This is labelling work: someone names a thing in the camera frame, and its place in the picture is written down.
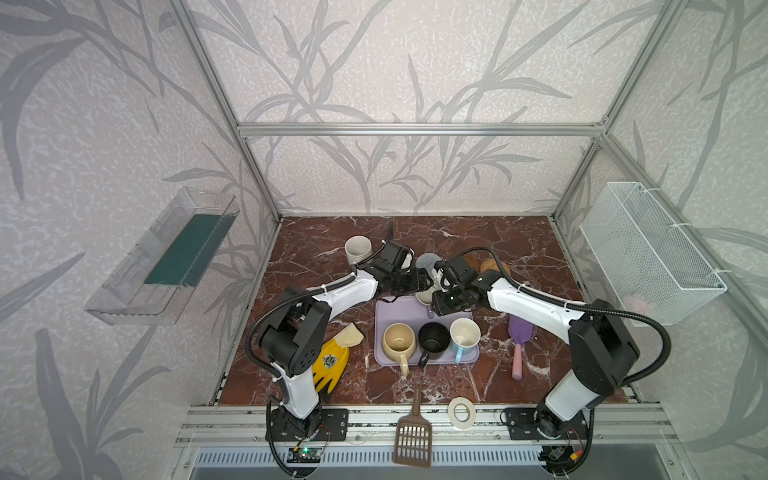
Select lilac mug white inside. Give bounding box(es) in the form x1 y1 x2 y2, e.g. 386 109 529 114
414 284 443 306

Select beige ceramic mug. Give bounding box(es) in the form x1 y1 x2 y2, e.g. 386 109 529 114
381 323 417 378

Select pink object in basket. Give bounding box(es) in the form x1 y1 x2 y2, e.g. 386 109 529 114
622 294 656 317

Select light blue mug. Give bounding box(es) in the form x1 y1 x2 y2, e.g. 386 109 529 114
449 318 482 364

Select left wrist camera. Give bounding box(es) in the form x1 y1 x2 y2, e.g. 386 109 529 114
374 241 413 274

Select brown slotted spatula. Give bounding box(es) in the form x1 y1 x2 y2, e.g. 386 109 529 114
393 386 432 468

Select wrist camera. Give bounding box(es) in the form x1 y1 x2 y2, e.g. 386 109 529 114
374 241 413 274
441 255 479 289

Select lilac plastic tray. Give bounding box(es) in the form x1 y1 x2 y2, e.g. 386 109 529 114
373 295 481 368

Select rattan wicker coaster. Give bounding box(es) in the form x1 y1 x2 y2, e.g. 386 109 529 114
480 258 511 276

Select white tape roll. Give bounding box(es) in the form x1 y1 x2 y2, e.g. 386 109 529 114
447 397 476 431

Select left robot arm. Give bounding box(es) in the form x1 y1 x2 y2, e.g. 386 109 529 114
243 236 434 421

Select grey-blue woven coaster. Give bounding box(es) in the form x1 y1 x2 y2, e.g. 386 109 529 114
415 252 443 272

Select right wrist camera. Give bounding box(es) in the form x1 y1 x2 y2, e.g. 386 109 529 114
441 255 479 289

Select brown wooden coaster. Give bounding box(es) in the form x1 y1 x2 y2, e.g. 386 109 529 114
463 255 482 272

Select clear plastic wall bin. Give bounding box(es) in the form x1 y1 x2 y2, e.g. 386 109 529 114
85 187 240 326

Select purple scoop pink handle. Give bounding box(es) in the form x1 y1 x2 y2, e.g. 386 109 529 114
508 314 535 381

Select black mug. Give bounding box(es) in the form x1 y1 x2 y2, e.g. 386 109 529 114
418 322 451 368

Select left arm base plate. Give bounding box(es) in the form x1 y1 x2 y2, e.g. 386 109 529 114
267 407 349 442

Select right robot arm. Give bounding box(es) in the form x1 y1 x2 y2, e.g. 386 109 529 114
431 247 672 429

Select green circuit board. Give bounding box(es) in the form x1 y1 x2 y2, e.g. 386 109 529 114
287 447 324 464

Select white wire mesh basket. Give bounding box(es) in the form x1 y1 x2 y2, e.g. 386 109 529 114
580 182 727 326

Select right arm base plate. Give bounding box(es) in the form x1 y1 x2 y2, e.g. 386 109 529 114
500 406 591 440

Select yellow work glove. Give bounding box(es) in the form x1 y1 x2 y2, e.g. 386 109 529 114
312 323 364 393

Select white speckled mug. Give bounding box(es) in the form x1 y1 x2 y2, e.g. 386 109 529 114
344 235 373 266

